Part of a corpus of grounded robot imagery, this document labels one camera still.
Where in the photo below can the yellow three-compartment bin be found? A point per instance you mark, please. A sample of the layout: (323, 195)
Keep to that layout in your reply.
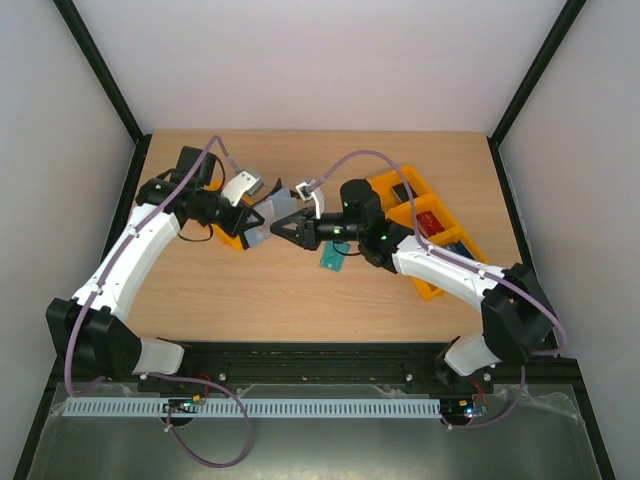
(427, 200)

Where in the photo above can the right black frame post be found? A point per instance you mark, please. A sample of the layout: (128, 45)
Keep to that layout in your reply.
(545, 54)

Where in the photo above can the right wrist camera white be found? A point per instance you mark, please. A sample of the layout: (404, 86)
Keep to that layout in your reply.
(309, 192)

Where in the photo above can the blue card in bin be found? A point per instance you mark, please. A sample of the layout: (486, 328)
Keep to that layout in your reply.
(460, 248)

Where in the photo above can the white slotted cable duct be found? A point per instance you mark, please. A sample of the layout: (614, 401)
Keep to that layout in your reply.
(113, 407)

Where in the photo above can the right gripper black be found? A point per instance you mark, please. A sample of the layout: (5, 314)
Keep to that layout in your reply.
(308, 229)

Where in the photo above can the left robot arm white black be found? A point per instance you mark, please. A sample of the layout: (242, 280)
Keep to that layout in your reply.
(89, 330)

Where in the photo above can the black frame post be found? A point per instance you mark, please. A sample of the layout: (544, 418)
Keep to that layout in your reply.
(82, 36)
(545, 54)

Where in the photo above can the red card in bin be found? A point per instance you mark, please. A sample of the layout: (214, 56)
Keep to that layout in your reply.
(428, 224)

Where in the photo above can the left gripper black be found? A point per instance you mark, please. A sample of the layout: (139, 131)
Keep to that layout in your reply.
(240, 224)

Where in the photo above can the small yellow bin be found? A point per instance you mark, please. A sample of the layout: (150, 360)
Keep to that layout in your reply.
(239, 242)

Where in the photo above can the black item in bin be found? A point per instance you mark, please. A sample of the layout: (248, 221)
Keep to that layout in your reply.
(403, 194)

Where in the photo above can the left black frame post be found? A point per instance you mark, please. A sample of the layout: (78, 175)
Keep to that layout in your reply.
(82, 36)

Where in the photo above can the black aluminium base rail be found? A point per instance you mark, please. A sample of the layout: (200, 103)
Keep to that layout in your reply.
(418, 368)

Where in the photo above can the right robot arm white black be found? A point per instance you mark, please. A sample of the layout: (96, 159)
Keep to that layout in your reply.
(516, 313)

